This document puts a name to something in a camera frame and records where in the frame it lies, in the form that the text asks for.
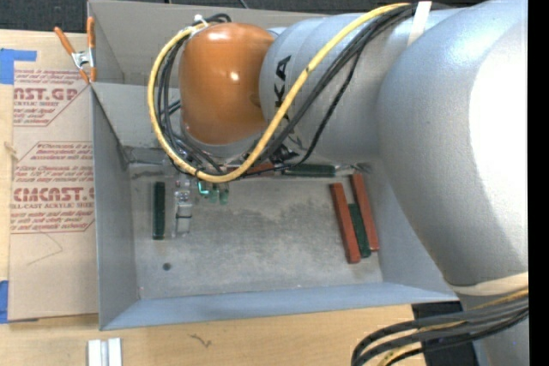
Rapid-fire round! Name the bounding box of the red-brown flat block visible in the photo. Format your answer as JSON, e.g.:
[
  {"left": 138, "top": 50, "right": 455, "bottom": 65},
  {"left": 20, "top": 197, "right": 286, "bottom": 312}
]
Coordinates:
[
  {"left": 348, "top": 172, "right": 381, "bottom": 252},
  {"left": 329, "top": 183, "right": 362, "bottom": 265},
  {"left": 226, "top": 161, "right": 276, "bottom": 177}
]

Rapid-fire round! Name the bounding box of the grey metal bin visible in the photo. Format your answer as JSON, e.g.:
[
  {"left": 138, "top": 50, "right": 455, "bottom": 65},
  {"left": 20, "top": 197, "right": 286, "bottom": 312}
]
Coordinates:
[{"left": 87, "top": 0, "right": 462, "bottom": 332}]

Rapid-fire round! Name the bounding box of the dark green flat block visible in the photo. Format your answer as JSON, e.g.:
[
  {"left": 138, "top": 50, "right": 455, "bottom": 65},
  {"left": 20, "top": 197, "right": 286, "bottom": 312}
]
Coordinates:
[
  {"left": 152, "top": 181, "right": 166, "bottom": 241},
  {"left": 347, "top": 202, "right": 372, "bottom": 259},
  {"left": 281, "top": 163, "right": 339, "bottom": 178}
]

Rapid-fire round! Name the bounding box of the brown cardboard board red print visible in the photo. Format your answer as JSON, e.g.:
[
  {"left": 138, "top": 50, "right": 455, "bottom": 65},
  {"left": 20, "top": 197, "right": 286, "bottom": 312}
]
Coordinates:
[{"left": 0, "top": 28, "right": 100, "bottom": 323}]

